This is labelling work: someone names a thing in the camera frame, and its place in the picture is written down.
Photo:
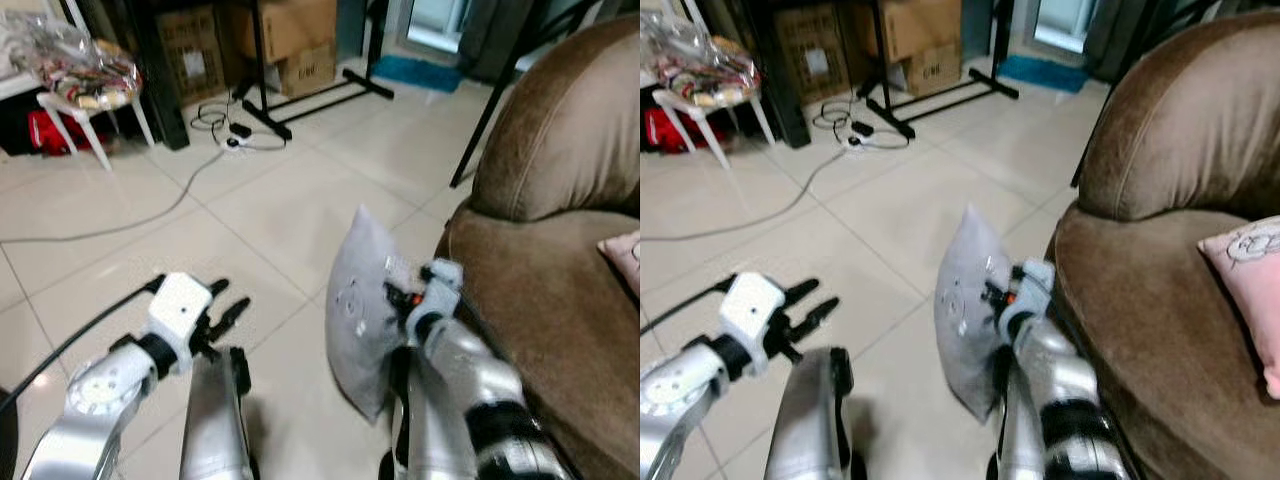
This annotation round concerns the brown fabric sofa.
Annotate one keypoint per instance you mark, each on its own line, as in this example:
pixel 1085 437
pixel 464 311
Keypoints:
pixel 1160 280
pixel 560 280

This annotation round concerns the silver left robot leg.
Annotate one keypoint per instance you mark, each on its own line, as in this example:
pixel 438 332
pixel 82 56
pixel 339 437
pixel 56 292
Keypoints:
pixel 805 420
pixel 212 420

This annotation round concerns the white power strip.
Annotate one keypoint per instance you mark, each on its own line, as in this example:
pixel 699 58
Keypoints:
pixel 858 141
pixel 235 143

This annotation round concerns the tall cardboard box with label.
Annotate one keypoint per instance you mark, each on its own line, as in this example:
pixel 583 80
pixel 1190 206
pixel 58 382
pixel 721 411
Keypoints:
pixel 190 55
pixel 812 52

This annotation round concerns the glass door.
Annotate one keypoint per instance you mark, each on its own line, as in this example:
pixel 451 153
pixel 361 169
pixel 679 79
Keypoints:
pixel 438 22
pixel 1062 22

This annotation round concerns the black cabinet post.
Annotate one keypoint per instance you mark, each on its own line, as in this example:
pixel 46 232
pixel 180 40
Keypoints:
pixel 785 80
pixel 160 80

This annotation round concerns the white plastic stool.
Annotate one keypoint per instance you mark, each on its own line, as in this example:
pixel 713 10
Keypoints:
pixel 90 120
pixel 705 118

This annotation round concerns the black metal floor stand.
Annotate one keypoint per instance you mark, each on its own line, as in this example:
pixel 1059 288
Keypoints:
pixel 885 100
pixel 262 100

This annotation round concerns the small printed cardboard box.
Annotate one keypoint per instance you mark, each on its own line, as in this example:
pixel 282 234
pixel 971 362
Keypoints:
pixel 935 70
pixel 308 70

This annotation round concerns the clear plastic bag of snacks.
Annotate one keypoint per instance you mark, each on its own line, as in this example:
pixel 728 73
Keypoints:
pixel 75 65
pixel 700 62

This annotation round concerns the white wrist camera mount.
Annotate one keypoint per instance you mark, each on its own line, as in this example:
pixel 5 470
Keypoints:
pixel 1035 290
pixel 178 305
pixel 750 305
pixel 438 290

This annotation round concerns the grey pillow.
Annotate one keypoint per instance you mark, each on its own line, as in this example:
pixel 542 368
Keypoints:
pixel 962 320
pixel 358 320

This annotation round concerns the large plain cardboard box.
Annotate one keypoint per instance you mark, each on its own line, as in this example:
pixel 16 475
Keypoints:
pixel 915 25
pixel 290 25

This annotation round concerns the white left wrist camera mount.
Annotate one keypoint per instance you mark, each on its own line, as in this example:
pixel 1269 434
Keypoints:
pixel 178 305
pixel 750 305

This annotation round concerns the pink printed pillow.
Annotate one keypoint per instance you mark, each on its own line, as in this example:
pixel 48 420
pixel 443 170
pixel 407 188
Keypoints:
pixel 625 258
pixel 1255 290

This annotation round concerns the silver right robot leg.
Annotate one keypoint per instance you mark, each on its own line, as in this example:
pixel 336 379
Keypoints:
pixel 1020 430
pixel 425 430

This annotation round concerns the silver robot leg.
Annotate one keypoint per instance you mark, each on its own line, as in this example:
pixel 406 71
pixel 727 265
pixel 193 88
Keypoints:
pixel 805 420
pixel 425 430
pixel 1020 430
pixel 212 420

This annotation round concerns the red bag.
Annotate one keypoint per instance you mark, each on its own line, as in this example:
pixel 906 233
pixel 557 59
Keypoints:
pixel 55 132
pixel 672 130

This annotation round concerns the slanted black pole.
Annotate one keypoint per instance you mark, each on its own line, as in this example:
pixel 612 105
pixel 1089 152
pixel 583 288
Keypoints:
pixel 490 110
pixel 1092 135

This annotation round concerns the blue floor mat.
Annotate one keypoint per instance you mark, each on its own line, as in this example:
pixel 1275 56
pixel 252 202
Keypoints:
pixel 1042 73
pixel 415 73

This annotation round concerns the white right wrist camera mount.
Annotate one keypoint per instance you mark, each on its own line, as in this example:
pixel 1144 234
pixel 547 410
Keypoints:
pixel 1035 290
pixel 438 290

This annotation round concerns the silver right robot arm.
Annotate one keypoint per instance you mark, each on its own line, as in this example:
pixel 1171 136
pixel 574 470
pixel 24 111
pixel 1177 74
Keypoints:
pixel 470 385
pixel 1065 385

